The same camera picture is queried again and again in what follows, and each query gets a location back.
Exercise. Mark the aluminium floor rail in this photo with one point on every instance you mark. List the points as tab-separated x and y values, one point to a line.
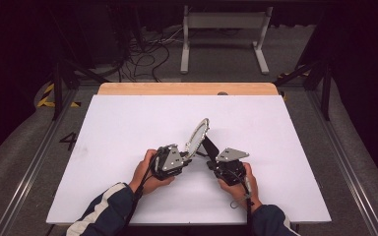
36	164
344	164

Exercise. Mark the black metal stand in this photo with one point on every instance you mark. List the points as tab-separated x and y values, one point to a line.
58	88
325	91

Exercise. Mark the white metal desk frame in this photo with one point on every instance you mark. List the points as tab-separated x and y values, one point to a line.
224	21

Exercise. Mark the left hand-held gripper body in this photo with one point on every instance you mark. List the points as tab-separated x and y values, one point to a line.
172	160

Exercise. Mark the person's left hand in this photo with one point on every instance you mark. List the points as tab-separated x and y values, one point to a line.
144	177

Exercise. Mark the oval silver-framed stand mirror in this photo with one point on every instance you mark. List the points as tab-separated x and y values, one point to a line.
197	137

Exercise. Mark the white table board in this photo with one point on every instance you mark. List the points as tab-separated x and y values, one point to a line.
128	131

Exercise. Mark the yellow black floor tape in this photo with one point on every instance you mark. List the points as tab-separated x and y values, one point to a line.
47	98

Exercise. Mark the person's right hand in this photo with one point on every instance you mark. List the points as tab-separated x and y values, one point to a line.
242	193

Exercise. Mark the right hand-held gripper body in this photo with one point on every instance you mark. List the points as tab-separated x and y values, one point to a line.
231	165

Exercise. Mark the wooden table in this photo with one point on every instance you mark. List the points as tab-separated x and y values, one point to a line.
164	88

